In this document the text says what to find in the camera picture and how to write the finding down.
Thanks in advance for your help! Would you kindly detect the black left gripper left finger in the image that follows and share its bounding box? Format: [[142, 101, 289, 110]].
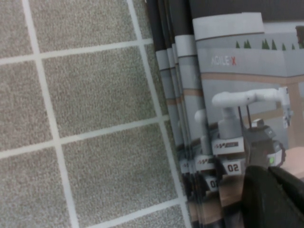
[[239, 165, 304, 228]]

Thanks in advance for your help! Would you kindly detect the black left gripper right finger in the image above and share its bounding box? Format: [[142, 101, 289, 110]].
[[269, 166, 304, 214]]

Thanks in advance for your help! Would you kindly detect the AgileX brochure with photo cover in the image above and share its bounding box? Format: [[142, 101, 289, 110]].
[[189, 0, 304, 228]]

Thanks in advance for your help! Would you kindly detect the grey checkered tablecloth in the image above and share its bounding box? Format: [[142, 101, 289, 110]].
[[0, 0, 193, 228]]

